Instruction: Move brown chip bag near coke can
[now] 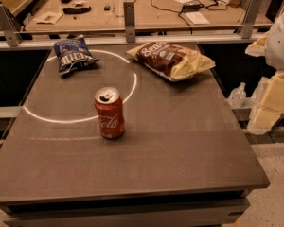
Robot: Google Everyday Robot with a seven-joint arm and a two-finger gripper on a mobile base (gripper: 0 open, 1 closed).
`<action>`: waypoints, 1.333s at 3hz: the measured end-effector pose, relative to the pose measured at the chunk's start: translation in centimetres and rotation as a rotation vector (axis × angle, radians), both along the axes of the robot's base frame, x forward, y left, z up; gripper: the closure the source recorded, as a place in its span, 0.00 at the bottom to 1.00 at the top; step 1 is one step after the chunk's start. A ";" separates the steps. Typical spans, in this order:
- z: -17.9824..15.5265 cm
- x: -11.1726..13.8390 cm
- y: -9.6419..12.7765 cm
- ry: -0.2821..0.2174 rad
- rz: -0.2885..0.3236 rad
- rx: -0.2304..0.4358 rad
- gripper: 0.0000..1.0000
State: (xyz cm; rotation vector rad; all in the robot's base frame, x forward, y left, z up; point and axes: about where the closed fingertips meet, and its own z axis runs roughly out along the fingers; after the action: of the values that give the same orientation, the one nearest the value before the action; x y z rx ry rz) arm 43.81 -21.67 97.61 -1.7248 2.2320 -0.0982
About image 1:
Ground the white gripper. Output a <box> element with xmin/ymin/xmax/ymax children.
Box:
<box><xmin>245</xmin><ymin>12</ymin><xmax>284</xmax><ymax>131</ymax></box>

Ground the brown chip bag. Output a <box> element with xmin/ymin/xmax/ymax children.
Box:
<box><xmin>127</xmin><ymin>42</ymin><xmax>215</xmax><ymax>82</ymax></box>

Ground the red coke can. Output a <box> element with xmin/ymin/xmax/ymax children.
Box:
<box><xmin>94</xmin><ymin>87</ymin><xmax>125</xmax><ymax>139</ymax></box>

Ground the blue chip bag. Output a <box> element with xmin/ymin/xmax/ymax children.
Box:
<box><xmin>54</xmin><ymin>36</ymin><xmax>98</xmax><ymax>77</ymax></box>

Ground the clear sanitizer bottle left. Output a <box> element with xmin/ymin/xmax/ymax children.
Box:
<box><xmin>228</xmin><ymin>82</ymin><xmax>246</xmax><ymax>108</ymax></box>

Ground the white label card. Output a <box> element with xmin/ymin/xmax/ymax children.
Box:
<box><xmin>186</xmin><ymin>11</ymin><xmax>209</xmax><ymax>25</ymax></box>

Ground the black power adapter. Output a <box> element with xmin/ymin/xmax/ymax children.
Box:
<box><xmin>183</xmin><ymin>3</ymin><xmax>202</xmax><ymax>12</ymax></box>

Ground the small black object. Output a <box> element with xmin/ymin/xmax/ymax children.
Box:
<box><xmin>104</xmin><ymin>5</ymin><xmax>111</xmax><ymax>10</ymax></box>

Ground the black device on desk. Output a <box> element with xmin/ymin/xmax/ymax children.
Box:
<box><xmin>62</xmin><ymin>7</ymin><xmax>92</xmax><ymax>14</ymax></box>

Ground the small paper card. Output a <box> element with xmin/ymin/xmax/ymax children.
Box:
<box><xmin>34</xmin><ymin>11</ymin><xmax>62</xmax><ymax>25</ymax></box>

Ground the metal bracket right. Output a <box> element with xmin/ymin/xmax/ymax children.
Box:
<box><xmin>239</xmin><ymin>0</ymin><xmax>262</xmax><ymax>39</ymax></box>

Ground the metal bracket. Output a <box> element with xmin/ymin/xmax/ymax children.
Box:
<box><xmin>123</xmin><ymin>1</ymin><xmax>135</xmax><ymax>43</ymax></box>
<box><xmin>0</xmin><ymin>4</ymin><xmax>22</xmax><ymax>46</ymax></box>
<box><xmin>239</xmin><ymin>0</ymin><xmax>262</xmax><ymax>39</ymax></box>

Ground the black cable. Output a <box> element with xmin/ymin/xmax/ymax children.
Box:
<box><xmin>150</xmin><ymin>0</ymin><xmax>229</xmax><ymax>27</ymax></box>

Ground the metal bracket middle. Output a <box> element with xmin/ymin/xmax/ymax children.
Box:
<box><xmin>123</xmin><ymin>1</ymin><xmax>135</xmax><ymax>43</ymax></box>

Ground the metal bracket left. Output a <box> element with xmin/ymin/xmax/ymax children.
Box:
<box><xmin>0</xmin><ymin>4</ymin><xmax>22</xmax><ymax>46</ymax></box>

